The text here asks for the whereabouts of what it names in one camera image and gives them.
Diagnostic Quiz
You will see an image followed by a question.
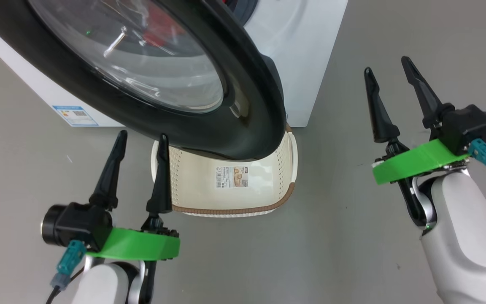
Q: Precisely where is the blue energy label sticker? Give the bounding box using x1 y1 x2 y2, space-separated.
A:
52 105 100 127

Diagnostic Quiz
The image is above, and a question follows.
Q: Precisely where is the white front-load washing machine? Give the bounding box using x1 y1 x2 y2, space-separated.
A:
0 0 348 128

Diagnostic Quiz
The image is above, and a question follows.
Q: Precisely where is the round grey glass washer door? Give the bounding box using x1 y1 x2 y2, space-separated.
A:
0 0 287 160

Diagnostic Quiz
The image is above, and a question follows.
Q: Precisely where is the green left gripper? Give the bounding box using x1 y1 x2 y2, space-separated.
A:
86 130 181 261

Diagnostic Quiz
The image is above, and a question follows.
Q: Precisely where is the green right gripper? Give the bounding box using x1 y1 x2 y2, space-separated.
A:
364 56 471 185

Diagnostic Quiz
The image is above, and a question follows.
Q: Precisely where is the cream basket with brown rim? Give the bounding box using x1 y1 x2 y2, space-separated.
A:
151 122 299 218

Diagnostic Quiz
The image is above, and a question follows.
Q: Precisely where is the printed product label sticker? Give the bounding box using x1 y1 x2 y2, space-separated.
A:
216 166 249 189

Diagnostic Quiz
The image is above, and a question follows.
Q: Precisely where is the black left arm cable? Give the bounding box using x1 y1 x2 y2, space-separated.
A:
45 270 84 304

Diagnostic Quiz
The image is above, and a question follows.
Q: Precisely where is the teal left camera connector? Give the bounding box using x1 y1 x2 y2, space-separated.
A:
50 239 87 290

